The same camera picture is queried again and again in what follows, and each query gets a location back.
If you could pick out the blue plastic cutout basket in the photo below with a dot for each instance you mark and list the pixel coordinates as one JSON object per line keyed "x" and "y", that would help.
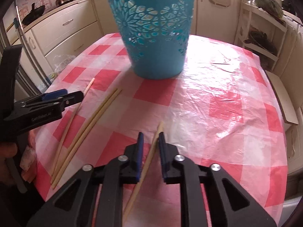
{"x": 153, "y": 40}

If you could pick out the black frying pan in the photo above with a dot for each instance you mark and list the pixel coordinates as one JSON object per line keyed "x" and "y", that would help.
{"x": 33, "y": 15}

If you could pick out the white step stool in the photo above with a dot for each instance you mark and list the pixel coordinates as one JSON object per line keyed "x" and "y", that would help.
{"x": 284, "y": 99}

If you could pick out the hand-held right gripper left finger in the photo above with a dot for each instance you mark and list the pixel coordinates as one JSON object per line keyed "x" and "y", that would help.
{"x": 140, "y": 156}

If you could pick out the white rolling cart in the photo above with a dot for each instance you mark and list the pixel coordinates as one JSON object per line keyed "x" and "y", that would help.
{"x": 262, "y": 28}

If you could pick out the cream stove drawer cabinet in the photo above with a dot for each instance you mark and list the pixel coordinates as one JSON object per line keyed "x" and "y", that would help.
{"x": 66, "y": 28}

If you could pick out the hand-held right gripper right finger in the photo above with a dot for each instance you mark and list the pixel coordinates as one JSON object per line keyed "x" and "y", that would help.
{"x": 163, "y": 156}

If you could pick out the red checkered tablecloth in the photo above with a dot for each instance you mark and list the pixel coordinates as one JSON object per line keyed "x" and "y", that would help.
{"x": 213, "y": 123}

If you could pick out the dark pot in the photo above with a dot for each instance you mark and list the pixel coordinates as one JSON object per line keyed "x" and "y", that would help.
{"x": 260, "y": 41}

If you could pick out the pale bamboo chopstick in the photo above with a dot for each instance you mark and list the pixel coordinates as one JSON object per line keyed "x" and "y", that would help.
{"x": 151, "y": 153}
{"x": 71, "y": 123}
{"x": 94, "y": 119}
{"x": 90, "y": 134}

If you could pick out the clear plastic bag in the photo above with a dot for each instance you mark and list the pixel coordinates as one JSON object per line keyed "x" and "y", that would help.
{"x": 63, "y": 63}

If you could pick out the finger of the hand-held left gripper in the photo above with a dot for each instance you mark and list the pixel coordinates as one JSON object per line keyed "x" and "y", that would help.
{"x": 73, "y": 97}
{"x": 55, "y": 94}

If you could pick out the cream tall drawer cabinet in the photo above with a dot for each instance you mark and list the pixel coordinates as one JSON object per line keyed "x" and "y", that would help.
{"x": 294, "y": 52}

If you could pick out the person's left hand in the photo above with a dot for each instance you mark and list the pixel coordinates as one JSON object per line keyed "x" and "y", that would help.
{"x": 7, "y": 153}

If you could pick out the grey green plastic bag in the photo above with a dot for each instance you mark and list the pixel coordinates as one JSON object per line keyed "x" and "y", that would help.
{"x": 267, "y": 3}

